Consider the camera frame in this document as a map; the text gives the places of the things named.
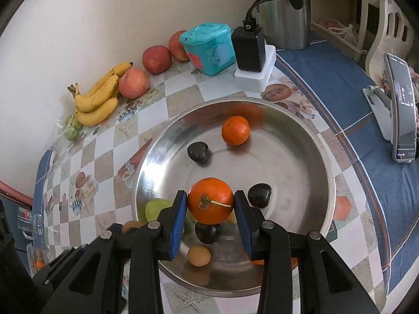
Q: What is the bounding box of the green mango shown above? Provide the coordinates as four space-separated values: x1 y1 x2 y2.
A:
144 198 197 236

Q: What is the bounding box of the black cable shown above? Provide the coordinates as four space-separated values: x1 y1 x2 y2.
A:
244 0 328 31

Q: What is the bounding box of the smartphone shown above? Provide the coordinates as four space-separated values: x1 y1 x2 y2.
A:
384 52 419 162

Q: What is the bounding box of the white phone stand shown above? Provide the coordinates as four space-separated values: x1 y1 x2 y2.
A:
362 85 398 143

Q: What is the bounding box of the orange mandarin with stem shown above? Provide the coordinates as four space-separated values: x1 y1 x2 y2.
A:
187 177 234 225

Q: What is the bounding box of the stainless steel plate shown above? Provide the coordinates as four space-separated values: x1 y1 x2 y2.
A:
131 97 337 298

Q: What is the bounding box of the checkered printed tablecloth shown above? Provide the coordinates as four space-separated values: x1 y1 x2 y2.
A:
33 49 406 314

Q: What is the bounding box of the black power adapter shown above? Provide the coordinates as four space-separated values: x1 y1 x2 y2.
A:
231 26 266 72

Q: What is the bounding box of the glass mug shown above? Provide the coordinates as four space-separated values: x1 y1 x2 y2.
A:
16 207 45 239

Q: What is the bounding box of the red apple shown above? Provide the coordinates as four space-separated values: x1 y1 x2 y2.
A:
142 45 172 75
168 30 190 62
118 68 150 99

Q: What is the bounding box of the teal plastic box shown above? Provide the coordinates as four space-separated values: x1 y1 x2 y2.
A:
179 23 237 76

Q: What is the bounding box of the reddish rail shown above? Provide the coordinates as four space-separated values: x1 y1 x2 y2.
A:
0 180 35 208

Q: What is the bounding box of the white plastic chair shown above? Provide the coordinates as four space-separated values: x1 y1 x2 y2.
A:
365 0 419 82

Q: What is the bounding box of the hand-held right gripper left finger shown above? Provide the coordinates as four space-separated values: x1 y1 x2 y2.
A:
42 190 188 314

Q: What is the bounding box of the stainless steel kettle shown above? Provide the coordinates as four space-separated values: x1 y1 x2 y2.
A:
251 0 311 50

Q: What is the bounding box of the plastic bag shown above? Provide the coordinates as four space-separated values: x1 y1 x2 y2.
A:
319 18 359 44

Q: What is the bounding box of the yellow banana bunch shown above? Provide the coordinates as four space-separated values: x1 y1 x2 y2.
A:
67 61 134 127

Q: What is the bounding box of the blue plaid cloth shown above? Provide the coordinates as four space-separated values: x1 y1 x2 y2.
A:
33 29 419 298

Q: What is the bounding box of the clear plastic clamshell container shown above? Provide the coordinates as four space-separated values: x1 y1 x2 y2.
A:
56 113 86 143

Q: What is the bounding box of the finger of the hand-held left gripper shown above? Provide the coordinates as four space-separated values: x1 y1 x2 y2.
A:
31 244 99 293

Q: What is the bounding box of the white plastic rack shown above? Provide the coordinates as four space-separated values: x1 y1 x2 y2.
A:
309 0 372 63

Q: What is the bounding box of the clear plastic fruit box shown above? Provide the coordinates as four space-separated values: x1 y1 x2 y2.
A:
26 242 53 273

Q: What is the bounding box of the dark purple plum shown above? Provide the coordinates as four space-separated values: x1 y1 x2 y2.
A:
247 183 273 209
187 142 210 164
195 221 221 244

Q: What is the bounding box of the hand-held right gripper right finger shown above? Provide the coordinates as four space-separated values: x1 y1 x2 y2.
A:
233 190 380 314

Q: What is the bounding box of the white box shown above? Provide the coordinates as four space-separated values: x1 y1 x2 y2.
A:
233 45 277 93

